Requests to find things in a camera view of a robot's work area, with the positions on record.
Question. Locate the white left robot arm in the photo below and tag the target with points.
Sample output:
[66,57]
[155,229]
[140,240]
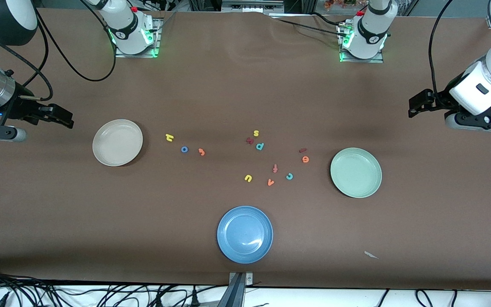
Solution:
[371,30]

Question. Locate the blue plate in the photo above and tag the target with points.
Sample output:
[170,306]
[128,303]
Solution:
[245,234]

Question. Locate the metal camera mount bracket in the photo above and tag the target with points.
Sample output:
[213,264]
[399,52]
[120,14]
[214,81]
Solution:
[237,290]

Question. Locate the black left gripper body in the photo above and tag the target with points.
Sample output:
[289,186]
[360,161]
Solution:
[438,101]

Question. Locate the beige brown plate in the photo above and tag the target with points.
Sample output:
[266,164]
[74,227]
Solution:
[117,142]

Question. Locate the yellow letter u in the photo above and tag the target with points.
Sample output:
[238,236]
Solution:
[250,178]

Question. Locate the white paper scrap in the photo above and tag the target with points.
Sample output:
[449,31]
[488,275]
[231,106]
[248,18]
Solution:
[370,255]

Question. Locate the green plate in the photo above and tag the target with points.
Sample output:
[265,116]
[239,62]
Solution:
[356,172]

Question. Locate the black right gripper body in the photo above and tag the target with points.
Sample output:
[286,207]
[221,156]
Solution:
[18,109]

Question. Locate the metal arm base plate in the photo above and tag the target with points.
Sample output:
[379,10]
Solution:
[362,60]
[137,54]

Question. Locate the orange flowery object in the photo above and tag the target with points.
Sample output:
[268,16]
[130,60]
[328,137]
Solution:
[339,3]

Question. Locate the yellow letter h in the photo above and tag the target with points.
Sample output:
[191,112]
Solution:
[168,137]

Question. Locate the grey power strip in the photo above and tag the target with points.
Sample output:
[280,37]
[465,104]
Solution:
[252,6]

